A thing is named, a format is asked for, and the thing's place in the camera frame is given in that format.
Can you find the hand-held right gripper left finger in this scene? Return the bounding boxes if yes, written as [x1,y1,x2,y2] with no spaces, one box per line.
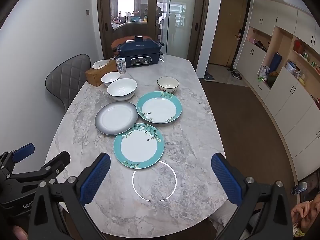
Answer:
[29,152,112,240]

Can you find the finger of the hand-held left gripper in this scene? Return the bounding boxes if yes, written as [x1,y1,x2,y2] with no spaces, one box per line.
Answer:
[0,143,35,178]
[10,151,71,183]

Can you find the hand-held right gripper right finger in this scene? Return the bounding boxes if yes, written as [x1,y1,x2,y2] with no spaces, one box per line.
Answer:
[211,152,293,240]

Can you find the teal floral rim plate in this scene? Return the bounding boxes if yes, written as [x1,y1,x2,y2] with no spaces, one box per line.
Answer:
[136,91,183,124]
[113,123,165,169]

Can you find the grey rim white plate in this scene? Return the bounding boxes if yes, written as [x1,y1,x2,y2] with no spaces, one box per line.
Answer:
[95,101,139,136]

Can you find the large white bowl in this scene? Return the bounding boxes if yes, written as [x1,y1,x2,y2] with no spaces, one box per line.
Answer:
[107,78,138,102]

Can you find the small white bowl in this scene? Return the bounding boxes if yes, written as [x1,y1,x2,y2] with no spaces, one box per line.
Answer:
[101,71,121,86]

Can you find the person's left hand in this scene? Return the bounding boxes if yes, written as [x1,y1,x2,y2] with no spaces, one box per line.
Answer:
[13,225,28,240]

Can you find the grey quilted chair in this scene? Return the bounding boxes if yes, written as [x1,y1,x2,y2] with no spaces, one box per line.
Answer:
[45,54,92,114]

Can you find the wooden tissue box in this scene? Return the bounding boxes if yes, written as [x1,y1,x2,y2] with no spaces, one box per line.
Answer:
[85,59,118,87]

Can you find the white tissue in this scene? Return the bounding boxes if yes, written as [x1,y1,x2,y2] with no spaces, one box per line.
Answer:
[91,59,110,70]

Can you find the red floral bowl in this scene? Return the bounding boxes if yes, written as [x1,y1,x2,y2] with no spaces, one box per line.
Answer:
[157,76,180,95]

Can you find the small milk carton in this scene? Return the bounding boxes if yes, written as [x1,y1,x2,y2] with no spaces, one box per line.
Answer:
[115,57,127,74]

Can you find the blue bag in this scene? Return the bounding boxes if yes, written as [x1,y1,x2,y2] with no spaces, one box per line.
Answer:
[269,52,282,74]

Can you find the orange chair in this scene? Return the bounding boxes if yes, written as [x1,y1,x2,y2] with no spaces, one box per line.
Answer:
[111,36,153,57]

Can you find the dark blue electric grill pot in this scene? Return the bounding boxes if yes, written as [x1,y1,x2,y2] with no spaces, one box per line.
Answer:
[115,36,165,68]

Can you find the brown entry door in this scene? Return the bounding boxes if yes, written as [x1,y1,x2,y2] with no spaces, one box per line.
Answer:
[208,0,251,68]

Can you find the glass sliding door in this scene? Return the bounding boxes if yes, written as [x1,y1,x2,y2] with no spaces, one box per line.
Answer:
[99,0,209,62]

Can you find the white wall cabinets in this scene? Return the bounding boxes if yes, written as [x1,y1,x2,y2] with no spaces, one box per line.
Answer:
[236,0,320,180]

